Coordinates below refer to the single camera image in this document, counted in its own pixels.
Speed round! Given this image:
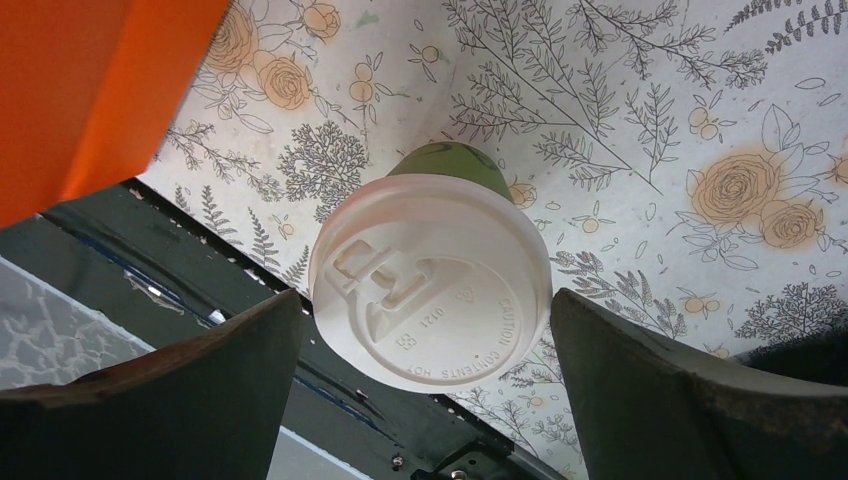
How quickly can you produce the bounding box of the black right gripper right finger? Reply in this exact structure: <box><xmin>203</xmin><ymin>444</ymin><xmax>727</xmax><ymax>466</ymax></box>
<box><xmin>550</xmin><ymin>289</ymin><xmax>847</xmax><ymax>479</ymax></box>

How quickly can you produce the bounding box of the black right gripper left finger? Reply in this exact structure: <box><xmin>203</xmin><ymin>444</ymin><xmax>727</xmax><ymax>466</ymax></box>
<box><xmin>1</xmin><ymin>290</ymin><xmax>304</xmax><ymax>479</ymax></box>

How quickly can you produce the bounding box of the white plastic cup lid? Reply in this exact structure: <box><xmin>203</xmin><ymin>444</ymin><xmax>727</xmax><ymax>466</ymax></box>
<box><xmin>308</xmin><ymin>174</ymin><xmax>553</xmax><ymax>393</ymax></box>

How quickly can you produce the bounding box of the green paper coffee cup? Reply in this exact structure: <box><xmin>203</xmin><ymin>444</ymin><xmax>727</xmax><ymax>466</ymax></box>
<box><xmin>388</xmin><ymin>141</ymin><xmax>513</xmax><ymax>203</ymax></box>

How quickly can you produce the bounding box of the orange paper bag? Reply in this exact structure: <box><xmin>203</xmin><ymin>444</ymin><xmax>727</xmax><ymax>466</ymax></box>
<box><xmin>1</xmin><ymin>1</ymin><xmax>228</xmax><ymax>226</ymax></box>

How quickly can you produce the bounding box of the black cloth bundle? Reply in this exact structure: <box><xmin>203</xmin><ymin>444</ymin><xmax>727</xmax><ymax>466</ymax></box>
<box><xmin>732</xmin><ymin>328</ymin><xmax>847</xmax><ymax>387</ymax></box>

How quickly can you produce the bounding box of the floral patterned table mat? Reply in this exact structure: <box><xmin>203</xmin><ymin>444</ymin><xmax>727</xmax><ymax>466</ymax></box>
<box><xmin>139</xmin><ymin>0</ymin><xmax>848</xmax><ymax>480</ymax></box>

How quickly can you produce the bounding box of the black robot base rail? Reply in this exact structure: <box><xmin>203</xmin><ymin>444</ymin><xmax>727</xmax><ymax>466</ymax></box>
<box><xmin>1</xmin><ymin>181</ymin><xmax>556</xmax><ymax>479</ymax></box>

